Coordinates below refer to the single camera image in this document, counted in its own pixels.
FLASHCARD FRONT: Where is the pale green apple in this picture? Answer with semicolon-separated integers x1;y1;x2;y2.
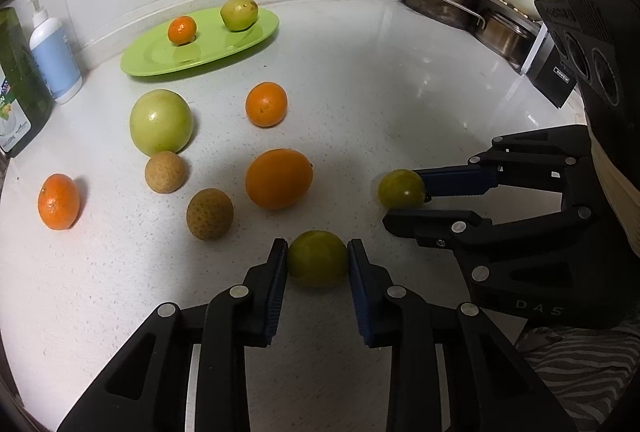
129;89;194;156

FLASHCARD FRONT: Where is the green dish soap bottle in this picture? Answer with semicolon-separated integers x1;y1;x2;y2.
0;6;55;159

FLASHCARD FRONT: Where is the large orange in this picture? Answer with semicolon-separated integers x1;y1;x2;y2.
245;149;315;211

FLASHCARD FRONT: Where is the small mandarin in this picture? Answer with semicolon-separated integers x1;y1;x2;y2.
167;16;197;45

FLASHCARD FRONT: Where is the green oval plate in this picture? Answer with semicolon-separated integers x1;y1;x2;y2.
120;6;281;77

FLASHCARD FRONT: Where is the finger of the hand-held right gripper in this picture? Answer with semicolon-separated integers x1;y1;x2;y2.
412;124;591;203
382;192;596;283

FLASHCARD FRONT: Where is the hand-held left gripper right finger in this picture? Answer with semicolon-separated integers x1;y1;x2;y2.
347;238;578;432

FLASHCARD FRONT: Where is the striped grey clothing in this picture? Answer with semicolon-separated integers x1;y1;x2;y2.
517;324;640;432

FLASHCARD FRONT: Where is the white blue pump bottle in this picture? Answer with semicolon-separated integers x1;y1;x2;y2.
27;0;83;105

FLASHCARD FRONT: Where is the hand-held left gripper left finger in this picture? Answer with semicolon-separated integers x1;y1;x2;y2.
56;238;289;432

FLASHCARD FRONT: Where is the yellow-green pear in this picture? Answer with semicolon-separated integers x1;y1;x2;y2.
220;0;259;32

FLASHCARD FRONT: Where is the brown longan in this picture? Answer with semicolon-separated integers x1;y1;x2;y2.
186;188;235;241
145;151;188;194

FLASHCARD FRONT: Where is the green plum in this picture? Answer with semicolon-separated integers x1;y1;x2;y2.
287;230;349;289
377;169;427;209

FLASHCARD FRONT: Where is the person's right forearm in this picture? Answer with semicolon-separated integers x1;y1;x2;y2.
590;127;640;257

